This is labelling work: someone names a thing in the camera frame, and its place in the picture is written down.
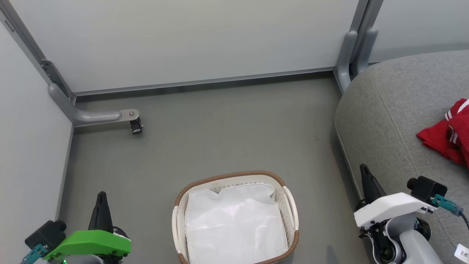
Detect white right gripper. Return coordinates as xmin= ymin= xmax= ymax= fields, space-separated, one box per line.
xmin=354 ymin=164 xmax=438 ymax=230

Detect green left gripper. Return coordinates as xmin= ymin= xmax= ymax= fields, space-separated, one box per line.
xmin=43 ymin=191 xmax=132 ymax=261

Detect red white striped garment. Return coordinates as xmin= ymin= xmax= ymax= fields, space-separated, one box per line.
xmin=416 ymin=110 xmax=469 ymax=167

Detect white brown-rimmed laundry basket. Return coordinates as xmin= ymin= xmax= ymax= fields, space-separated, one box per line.
xmin=171 ymin=170 xmax=300 ymax=264

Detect white basket liner cloth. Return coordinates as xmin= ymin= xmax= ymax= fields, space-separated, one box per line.
xmin=184 ymin=183 xmax=289 ymax=264

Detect grey fabric sofa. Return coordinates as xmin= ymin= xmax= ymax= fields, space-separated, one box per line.
xmin=334 ymin=49 xmax=469 ymax=264

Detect teal left cable connector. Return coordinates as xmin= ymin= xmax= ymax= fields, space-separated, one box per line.
xmin=20 ymin=244 xmax=48 ymax=264

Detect teal cable connector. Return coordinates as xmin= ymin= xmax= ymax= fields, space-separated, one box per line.
xmin=20 ymin=244 xmax=48 ymax=264
xmin=432 ymin=194 xmax=463 ymax=217

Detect teal right cable connector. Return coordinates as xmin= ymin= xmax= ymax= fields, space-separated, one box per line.
xmin=432 ymin=194 xmax=463 ymax=217

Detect grey partition foot bracket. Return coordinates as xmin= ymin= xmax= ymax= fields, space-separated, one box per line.
xmin=48 ymin=82 xmax=140 ymax=127

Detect white printed cable label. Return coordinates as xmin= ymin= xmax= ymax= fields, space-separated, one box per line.
xmin=454 ymin=244 xmax=469 ymax=263

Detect grey partition post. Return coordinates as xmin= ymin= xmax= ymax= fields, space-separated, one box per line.
xmin=354 ymin=0 xmax=383 ymax=76
xmin=335 ymin=0 xmax=369 ymax=92

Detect grey partition corner frame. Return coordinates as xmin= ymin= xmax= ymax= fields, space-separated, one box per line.
xmin=0 ymin=7 xmax=75 ymax=105

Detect aluminium partition bottom rail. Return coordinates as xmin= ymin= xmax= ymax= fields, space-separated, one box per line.
xmin=73 ymin=67 xmax=336 ymax=96

